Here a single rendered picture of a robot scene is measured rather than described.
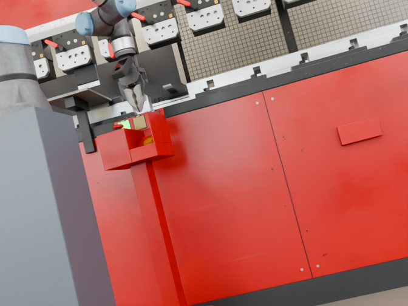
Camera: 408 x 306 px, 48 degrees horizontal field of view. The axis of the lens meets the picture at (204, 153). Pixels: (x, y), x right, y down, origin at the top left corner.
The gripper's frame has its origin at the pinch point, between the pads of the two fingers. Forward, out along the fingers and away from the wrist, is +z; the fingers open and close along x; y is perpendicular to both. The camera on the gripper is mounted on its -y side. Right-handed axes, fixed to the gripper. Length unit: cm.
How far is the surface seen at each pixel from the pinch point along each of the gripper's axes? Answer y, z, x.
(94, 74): 38, -25, 31
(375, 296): 24, 86, -58
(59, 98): 10.3, -14.3, 34.1
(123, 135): -5.9, 7.7, 5.2
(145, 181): -2.3, 24.7, 3.8
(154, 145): -6.4, 14.0, -4.5
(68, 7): 38, -57, 34
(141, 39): 290, -106, 95
